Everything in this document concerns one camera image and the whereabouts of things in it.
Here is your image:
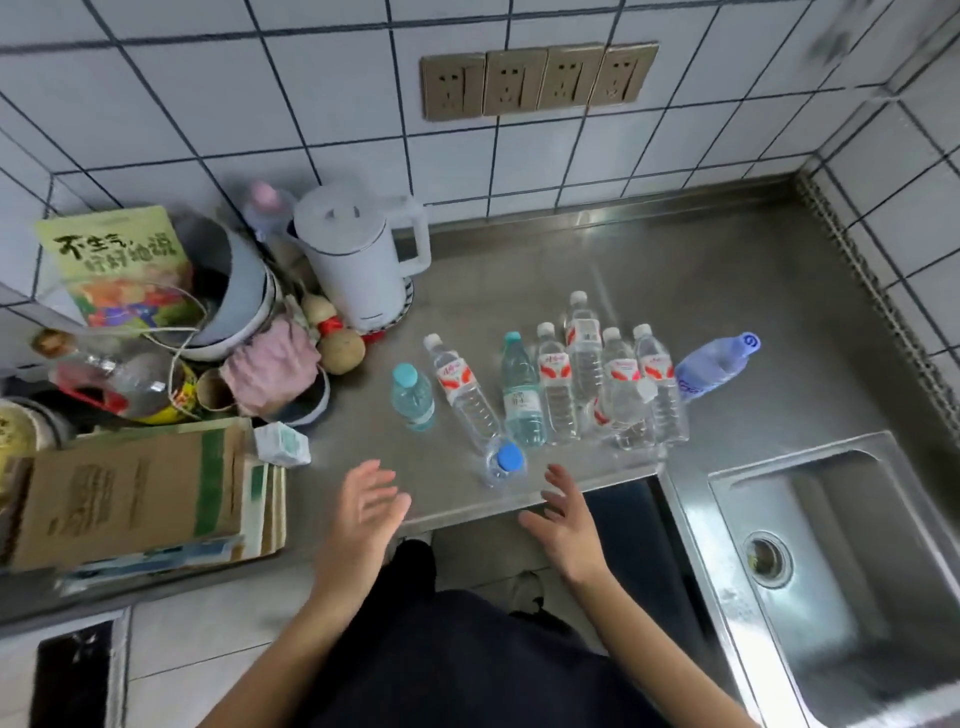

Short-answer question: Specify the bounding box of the person's left hand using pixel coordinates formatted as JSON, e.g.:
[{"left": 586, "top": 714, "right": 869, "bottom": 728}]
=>
[{"left": 313, "top": 459, "right": 413, "bottom": 601}]

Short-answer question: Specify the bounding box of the blue tinted water bottle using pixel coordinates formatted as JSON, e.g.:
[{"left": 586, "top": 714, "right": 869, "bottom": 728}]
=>
[{"left": 673, "top": 331, "right": 762, "bottom": 405}]

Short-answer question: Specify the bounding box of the person's dark clothing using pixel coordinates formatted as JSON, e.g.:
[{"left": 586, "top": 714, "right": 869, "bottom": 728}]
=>
[{"left": 298, "top": 538, "right": 676, "bottom": 728}]

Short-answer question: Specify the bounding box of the sink drain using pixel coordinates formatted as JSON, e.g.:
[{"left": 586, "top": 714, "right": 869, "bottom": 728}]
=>
[{"left": 741, "top": 530, "right": 795, "bottom": 591}]

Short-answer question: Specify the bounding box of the person's right hand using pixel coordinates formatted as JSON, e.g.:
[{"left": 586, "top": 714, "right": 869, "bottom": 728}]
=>
[{"left": 517, "top": 463, "right": 610, "bottom": 590}]

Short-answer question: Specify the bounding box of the pink cloth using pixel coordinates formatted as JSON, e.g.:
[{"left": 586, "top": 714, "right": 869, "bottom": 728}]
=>
[{"left": 219, "top": 316, "right": 323, "bottom": 418}]

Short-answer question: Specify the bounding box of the stainless steel sink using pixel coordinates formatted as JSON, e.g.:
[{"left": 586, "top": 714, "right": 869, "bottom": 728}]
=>
[{"left": 660, "top": 430, "right": 960, "bottom": 728}]

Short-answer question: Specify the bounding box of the kettle base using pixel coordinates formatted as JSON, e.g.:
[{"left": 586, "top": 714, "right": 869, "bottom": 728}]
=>
[{"left": 351, "top": 276, "right": 416, "bottom": 336}]

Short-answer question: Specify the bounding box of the clear oil bottle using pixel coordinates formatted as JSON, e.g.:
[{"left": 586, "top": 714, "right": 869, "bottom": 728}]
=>
[{"left": 30, "top": 328, "right": 180, "bottom": 418}]

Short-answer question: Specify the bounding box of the small beige gourd ornament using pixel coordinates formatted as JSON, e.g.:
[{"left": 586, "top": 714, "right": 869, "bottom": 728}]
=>
[{"left": 300, "top": 292, "right": 340, "bottom": 330}]

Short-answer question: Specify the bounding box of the white rice cooker pot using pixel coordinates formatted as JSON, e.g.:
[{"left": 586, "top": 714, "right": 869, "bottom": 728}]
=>
[{"left": 153, "top": 216, "right": 284, "bottom": 363}]

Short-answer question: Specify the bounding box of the small white carton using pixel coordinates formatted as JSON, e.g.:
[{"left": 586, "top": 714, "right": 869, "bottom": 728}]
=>
[{"left": 252, "top": 420, "right": 312, "bottom": 471}]

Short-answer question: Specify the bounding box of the pink cap bottle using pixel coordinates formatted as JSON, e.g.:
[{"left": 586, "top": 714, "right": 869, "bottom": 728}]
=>
[{"left": 242, "top": 180, "right": 298, "bottom": 243}]

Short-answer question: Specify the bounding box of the stack of flattened cardboard boxes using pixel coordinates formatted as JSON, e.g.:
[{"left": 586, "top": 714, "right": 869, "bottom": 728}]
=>
[{"left": 9, "top": 417, "right": 288, "bottom": 579}]

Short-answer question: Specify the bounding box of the yellow can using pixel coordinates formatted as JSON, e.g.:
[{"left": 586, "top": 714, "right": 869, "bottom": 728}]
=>
[{"left": 147, "top": 361, "right": 201, "bottom": 426}]

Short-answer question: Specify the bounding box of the round beige fruit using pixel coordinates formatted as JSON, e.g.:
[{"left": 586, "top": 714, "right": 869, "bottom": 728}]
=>
[{"left": 318, "top": 327, "right": 368, "bottom": 377}]

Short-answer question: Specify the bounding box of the white electric kettle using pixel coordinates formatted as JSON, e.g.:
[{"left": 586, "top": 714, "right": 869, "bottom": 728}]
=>
[{"left": 291, "top": 182, "right": 433, "bottom": 335}]

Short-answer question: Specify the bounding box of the small teal cap water bottle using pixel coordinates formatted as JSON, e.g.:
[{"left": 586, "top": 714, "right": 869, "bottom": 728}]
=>
[{"left": 390, "top": 363, "right": 437, "bottom": 433}]

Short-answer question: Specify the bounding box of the gold wall socket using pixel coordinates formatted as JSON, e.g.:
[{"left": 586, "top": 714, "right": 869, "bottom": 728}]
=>
[
  {"left": 482, "top": 47, "right": 549, "bottom": 117},
  {"left": 537, "top": 43, "right": 606, "bottom": 111},
  {"left": 419, "top": 52, "right": 487, "bottom": 123},
  {"left": 588, "top": 42, "right": 660, "bottom": 107}
]

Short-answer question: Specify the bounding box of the person's white shoe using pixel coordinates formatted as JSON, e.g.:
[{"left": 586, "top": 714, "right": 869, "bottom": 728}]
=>
[{"left": 508, "top": 571, "right": 546, "bottom": 618}]

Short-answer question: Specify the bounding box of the blue cap clear water bottle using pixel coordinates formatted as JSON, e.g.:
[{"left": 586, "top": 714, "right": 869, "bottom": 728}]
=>
[{"left": 480, "top": 438, "right": 528, "bottom": 490}]

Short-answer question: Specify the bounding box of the yellow printed bowl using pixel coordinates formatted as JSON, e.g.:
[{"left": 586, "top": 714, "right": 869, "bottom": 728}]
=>
[{"left": 0, "top": 399, "right": 57, "bottom": 519}]

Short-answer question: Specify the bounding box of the person's left forearm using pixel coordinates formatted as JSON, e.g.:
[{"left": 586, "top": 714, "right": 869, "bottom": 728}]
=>
[{"left": 196, "top": 581, "right": 380, "bottom": 728}]

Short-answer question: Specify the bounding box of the person's right forearm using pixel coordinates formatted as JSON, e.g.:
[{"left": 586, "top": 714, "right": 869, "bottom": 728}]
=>
[{"left": 558, "top": 568, "right": 762, "bottom": 728}]

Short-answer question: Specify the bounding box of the white cable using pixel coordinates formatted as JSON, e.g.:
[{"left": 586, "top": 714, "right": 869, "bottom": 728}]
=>
[{"left": 63, "top": 276, "right": 213, "bottom": 418}]

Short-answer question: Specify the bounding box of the green printed packet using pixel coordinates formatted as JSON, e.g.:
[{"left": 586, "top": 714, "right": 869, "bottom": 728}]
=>
[{"left": 33, "top": 205, "right": 197, "bottom": 332}]

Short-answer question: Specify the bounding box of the dark bowl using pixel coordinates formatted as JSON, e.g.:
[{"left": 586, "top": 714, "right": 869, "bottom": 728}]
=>
[{"left": 261, "top": 366, "right": 332, "bottom": 429}]

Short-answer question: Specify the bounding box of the tall teal cap water bottle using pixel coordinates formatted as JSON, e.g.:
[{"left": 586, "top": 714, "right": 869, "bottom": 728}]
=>
[{"left": 499, "top": 330, "right": 548, "bottom": 450}]

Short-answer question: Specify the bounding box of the brown paper cup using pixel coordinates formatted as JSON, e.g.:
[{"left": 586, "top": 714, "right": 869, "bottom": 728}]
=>
[{"left": 195, "top": 367, "right": 238, "bottom": 415}]

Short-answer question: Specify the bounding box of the red label water bottle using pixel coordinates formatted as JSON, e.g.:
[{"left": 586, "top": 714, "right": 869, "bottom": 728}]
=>
[
  {"left": 592, "top": 326, "right": 660, "bottom": 453},
  {"left": 534, "top": 321, "right": 581, "bottom": 447},
  {"left": 422, "top": 333, "right": 505, "bottom": 456},
  {"left": 564, "top": 290, "right": 606, "bottom": 410},
  {"left": 631, "top": 323, "right": 691, "bottom": 447}
]

